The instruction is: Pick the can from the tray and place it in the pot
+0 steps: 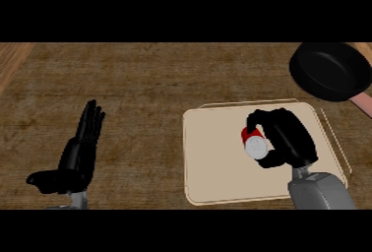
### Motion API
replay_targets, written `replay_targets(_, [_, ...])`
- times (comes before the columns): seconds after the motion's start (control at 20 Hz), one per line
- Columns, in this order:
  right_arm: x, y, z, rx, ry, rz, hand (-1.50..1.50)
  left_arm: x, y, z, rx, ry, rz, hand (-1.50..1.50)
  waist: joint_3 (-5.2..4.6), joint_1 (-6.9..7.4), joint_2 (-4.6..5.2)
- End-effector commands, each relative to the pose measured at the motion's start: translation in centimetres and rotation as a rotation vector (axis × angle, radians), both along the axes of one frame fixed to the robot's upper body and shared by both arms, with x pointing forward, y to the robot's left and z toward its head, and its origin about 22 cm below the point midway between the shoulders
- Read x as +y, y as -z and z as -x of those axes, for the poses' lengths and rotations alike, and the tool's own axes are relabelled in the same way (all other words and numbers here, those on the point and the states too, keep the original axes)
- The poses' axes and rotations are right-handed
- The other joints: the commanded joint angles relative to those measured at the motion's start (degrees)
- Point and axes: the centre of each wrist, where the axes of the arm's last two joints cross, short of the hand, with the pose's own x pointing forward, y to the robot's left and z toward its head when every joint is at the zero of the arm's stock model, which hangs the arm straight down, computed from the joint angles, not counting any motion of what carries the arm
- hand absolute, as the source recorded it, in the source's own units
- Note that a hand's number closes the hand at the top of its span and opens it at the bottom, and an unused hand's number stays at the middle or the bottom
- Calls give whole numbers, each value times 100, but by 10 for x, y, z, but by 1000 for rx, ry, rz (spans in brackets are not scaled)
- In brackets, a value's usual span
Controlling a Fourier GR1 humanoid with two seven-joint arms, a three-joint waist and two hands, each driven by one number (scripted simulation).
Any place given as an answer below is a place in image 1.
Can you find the red can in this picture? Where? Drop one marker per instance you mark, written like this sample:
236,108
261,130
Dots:
256,146

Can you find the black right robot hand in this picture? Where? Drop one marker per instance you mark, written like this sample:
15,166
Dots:
291,138

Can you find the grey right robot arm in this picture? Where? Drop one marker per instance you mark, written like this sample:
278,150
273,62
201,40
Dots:
319,192

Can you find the beige tray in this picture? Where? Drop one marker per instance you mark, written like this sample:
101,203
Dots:
217,164

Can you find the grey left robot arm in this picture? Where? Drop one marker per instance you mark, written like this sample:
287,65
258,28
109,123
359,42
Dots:
74,201

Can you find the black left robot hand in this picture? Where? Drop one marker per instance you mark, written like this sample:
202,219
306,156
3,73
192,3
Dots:
72,164

